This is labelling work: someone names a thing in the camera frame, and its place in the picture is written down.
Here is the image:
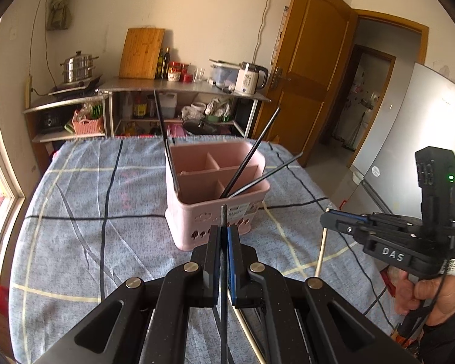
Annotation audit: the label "small pink storage basket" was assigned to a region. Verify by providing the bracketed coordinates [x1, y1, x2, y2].
[72, 110, 105, 135]

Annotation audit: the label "metal door handle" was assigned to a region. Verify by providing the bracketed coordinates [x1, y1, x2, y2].
[270, 67, 292, 89]

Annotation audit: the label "narrow wall calendar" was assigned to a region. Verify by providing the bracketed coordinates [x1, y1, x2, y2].
[273, 5, 289, 65]

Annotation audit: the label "brown wooden door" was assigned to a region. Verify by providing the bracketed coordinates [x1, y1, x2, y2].
[252, 0, 359, 167]

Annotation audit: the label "clear plastic storage box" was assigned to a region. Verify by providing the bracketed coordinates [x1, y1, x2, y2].
[211, 61, 240, 88]

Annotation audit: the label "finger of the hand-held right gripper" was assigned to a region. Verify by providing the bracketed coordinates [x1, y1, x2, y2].
[327, 209, 373, 227]
[319, 211, 371, 242]

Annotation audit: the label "low side shelf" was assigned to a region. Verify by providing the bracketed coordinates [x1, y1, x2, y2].
[23, 93, 110, 143]

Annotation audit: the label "thin dark wall cable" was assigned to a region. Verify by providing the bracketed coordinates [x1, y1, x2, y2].
[28, 0, 49, 84]

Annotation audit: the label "black chopstick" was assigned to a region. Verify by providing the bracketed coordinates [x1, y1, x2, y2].
[221, 106, 281, 198]
[153, 89, 180, 193]
[220, 204, 229, 364]
[227, 153, 304, 199]

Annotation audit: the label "blue plaid bed sheet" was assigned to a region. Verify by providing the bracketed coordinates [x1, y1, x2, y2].
[8, 136, 403, 364]

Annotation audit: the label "light wooden chopstick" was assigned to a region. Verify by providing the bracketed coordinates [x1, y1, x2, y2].
[233, 306, 269, 364]
[314, 208, 330, 278]

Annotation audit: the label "crumpled plastic bags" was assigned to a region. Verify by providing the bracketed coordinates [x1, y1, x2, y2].
[205, 98, 232, 120]

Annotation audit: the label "white electric kettle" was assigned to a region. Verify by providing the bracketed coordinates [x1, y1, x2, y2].
[234, 62, 269, 96]

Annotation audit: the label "hanging grey cloth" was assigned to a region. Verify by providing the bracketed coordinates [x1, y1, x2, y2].
[45, 0, 74, 31]

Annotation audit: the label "black kitchen appliance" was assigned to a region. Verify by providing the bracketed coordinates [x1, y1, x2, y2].
[36, 112, 67, 134]

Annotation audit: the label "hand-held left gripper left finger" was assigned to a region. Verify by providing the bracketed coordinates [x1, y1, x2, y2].
[34, 224, 222, 364]

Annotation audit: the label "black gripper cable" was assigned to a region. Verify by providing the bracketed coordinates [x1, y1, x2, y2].
[362, 271, 450, 334]

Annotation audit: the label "white plastic jug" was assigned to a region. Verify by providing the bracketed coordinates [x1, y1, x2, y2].
[157, 92, 179, 119]

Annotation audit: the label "black pan with lid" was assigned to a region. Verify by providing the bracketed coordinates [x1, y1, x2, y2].
[182, 119, 218, 137]

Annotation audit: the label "black induction cooktop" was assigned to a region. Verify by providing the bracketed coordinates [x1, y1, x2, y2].
[48, 76, 104, 96]

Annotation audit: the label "steel steamer pot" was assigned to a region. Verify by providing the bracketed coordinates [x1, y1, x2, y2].
[59, 50, 98, 83]

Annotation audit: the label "wooden cutting board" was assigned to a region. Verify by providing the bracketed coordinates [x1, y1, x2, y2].
[118, 27, 166, 80]

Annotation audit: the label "person's right forearm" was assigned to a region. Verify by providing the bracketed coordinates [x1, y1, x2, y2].
[417, 286, 455, 364]

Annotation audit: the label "metal kitchen shelf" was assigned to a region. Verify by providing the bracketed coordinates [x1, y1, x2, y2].
[97, 77, 271, 137]

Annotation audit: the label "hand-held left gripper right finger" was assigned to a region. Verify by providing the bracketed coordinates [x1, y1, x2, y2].
[225, 225, 421, 364]

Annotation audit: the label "white wall cable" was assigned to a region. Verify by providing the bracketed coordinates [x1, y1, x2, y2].
[255, 0, 278, 62]

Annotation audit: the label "amber oil bottle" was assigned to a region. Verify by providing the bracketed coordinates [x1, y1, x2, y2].
[133, 95, 147, 119]

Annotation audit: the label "pink plastic utensil basket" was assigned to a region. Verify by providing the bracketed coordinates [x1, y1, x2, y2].
[164, 141, 271, 251]

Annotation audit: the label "grey refrigerator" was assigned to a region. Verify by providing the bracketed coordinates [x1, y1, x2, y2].
[349, 62, 455, 236]

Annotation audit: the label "person's right hand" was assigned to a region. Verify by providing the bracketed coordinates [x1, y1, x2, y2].
[396, 269, 455, 327]

